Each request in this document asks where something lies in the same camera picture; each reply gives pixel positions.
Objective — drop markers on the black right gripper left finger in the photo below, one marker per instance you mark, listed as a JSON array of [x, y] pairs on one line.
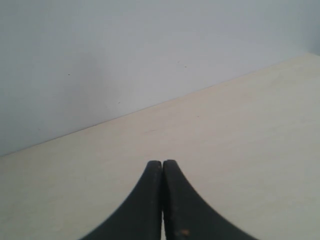
[[139, 217]]

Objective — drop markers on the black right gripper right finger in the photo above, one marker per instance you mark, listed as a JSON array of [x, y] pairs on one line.
[[186, 214]]

